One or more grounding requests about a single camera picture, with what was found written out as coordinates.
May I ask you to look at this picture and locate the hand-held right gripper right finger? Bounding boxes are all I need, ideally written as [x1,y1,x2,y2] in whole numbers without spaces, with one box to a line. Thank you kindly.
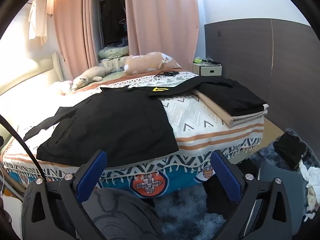
[210,149,293,240]

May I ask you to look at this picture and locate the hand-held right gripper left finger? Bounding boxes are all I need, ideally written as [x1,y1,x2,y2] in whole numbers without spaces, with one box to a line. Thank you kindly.
[21,149,108,240]

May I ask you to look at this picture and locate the large black garment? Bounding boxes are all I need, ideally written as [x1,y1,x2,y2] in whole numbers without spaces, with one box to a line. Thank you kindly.
[24,87,179,168]

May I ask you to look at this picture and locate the dark hanging clothes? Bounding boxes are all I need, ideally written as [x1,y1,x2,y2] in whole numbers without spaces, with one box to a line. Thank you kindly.
[101,0,127,49]

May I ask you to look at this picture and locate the shaggy dark blue rug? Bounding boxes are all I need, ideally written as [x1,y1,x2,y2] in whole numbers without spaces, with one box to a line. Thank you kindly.
[150,127,320,240]

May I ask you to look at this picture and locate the folded beige cloth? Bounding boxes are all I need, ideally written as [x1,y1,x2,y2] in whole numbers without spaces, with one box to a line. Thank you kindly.
[192,90,270,127]

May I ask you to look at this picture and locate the black cloth pile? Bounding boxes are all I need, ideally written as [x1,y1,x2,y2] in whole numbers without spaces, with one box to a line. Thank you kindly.
[272,132,308,170]

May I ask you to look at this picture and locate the patterned bed blanket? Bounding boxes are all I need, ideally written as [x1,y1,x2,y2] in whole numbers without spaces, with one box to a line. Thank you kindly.
[0,71,265,198]

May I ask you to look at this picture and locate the folded black garment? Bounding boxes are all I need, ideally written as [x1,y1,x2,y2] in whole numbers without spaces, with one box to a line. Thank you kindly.
[196,81,268,117]

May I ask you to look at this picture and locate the white crumpled cloth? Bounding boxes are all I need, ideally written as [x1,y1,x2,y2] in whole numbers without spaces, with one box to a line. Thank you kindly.
[300,160,320,188]

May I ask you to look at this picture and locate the pink and white pillow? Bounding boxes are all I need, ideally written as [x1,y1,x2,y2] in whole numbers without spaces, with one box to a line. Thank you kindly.
[53,80,73,93]

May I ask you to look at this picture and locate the black garment with yellow logo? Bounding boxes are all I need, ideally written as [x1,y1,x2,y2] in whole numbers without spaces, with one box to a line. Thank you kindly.
[129,76,242,101]

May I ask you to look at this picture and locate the beige plush animal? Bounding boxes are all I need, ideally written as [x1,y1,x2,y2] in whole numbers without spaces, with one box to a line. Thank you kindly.
[72,66,114,89]

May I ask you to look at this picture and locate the white nightstand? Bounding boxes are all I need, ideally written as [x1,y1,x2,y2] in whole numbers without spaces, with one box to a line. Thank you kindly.
[192,58,223,77]

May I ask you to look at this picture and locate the cream padded headboard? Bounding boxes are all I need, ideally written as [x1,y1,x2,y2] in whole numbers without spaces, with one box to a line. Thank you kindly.
[0,53,63,98]

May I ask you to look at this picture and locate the pale green bedding bundle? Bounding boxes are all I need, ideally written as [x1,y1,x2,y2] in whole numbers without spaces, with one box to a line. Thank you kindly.
[98,45,130,60]

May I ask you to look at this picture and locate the tan plush dog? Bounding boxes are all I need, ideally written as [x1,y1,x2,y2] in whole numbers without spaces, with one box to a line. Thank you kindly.
[124,52,182,76]

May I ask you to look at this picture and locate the narrow pink curtain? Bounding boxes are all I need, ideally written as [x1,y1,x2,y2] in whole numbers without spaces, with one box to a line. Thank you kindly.
[54,0,99,80]

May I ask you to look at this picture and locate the white hanging garment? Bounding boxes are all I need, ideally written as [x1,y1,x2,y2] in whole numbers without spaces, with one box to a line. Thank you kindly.
[28,0,48,43]

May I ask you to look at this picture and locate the wide pink curtain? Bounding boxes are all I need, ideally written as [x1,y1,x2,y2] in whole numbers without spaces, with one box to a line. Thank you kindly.
[124,0,200,72]

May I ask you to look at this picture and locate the thick black cable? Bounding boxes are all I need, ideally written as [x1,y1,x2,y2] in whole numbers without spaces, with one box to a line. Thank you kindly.
[0,115,48,182]

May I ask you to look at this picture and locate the thin black cable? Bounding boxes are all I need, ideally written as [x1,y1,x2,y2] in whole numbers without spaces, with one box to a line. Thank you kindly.
[154,70,179,78]

